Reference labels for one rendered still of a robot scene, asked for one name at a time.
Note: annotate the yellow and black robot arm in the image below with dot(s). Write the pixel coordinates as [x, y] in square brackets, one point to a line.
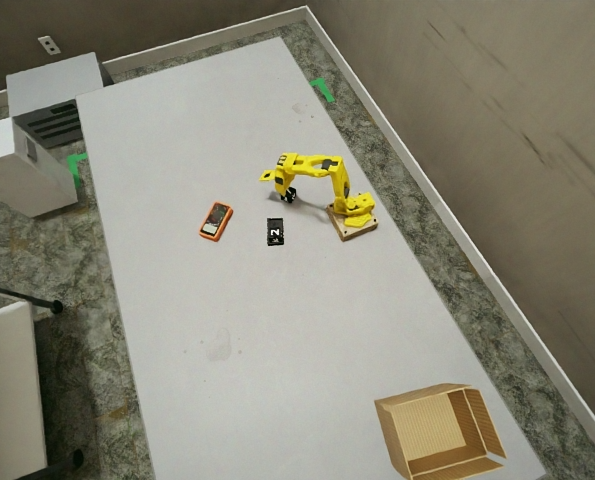
[333, 166]

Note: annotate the orange digital multimeter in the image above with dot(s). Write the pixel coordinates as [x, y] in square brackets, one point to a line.
[215, 221]

